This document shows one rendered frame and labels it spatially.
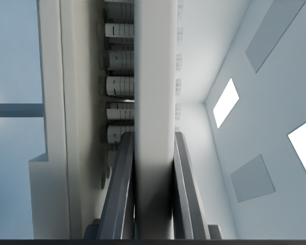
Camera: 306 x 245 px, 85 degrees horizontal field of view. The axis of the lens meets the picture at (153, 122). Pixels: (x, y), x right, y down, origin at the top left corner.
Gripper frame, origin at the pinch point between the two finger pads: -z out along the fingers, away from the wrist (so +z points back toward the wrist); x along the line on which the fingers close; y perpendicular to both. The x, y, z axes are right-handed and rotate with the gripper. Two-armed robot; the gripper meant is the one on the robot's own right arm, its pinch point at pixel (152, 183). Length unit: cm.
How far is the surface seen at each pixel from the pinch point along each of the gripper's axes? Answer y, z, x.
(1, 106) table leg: 28, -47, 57
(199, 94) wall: 247, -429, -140
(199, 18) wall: 44, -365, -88
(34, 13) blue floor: 15, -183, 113
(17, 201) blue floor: 130, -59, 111
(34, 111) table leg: 29, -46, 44
